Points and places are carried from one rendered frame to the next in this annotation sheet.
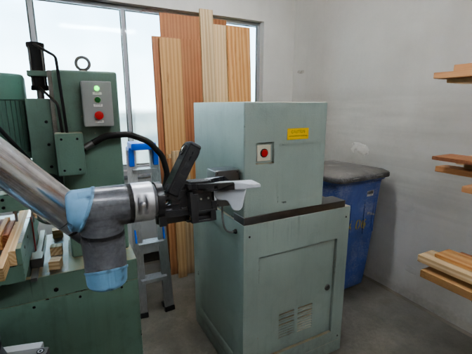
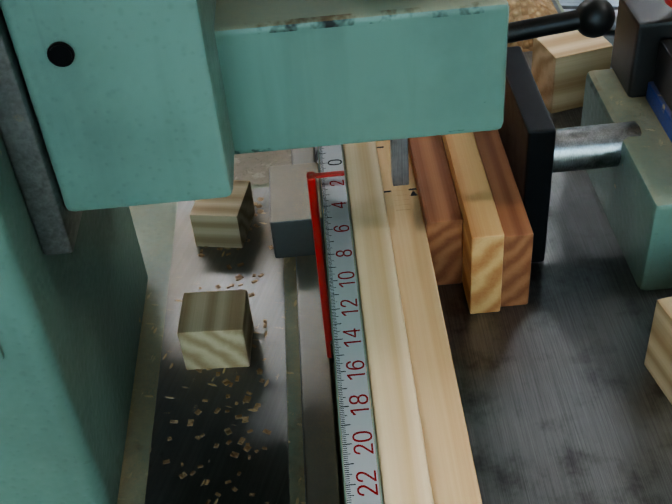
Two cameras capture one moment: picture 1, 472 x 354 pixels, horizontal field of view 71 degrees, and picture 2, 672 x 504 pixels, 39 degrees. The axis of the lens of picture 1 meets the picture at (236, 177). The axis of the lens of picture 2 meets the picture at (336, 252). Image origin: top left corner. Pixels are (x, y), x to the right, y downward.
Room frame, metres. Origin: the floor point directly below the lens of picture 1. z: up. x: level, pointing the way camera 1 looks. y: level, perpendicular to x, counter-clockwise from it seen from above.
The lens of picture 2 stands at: (1.64, 1.02, 1.27)
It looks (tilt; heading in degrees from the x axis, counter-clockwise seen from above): 40 degrees down; 207
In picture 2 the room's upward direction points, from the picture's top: 5 degrees counter-clockwise
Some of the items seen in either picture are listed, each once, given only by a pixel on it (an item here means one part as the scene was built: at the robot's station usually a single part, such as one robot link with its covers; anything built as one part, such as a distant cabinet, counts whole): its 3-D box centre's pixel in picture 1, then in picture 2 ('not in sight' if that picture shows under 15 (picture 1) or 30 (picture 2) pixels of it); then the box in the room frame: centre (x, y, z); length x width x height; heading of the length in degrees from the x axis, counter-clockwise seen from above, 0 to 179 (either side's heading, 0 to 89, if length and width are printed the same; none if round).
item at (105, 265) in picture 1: (104, 254); not in sight; (0.59, 0.25, 1.12); 0.11 x 0.08 x 0.11; 27
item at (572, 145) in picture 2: not in sight; (571, 149); (1.18, 0.94, 0.95); 0.09 x 0.07 x 0.09; 27
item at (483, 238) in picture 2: (3, 232); (454, 157); (1.17, 0.87, 0.93); 0.22 x 0.02 x 0.06; 27
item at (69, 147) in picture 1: (70, 153); not in sight; (1.19, 0.60, 1.23); 0.09 x 0.08 x 0.15; 117
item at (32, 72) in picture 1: (38, 67); not in sight; (1.30, 0.74, 1.54); 0.08 x 0.08 x 0.17; 27
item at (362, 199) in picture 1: (329, 225); not in sight; (2.42, -0.72, 0.48); 0.64 x 0.54 x 0.97; 30
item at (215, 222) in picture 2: (55, 263); (223, 213); (1.15, 0.68, 0.82); 0.05 x 0.04 x 0.03; 15
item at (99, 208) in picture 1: (100, 208); not in sight; (0.58, 0.25, 1.21); 0.11 x 0.08 x 0.09; 117
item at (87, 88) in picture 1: (97, 104); not in sight; (1.25, 0.51, 1.40); 0.10 x 0.06 x 0.16; 117
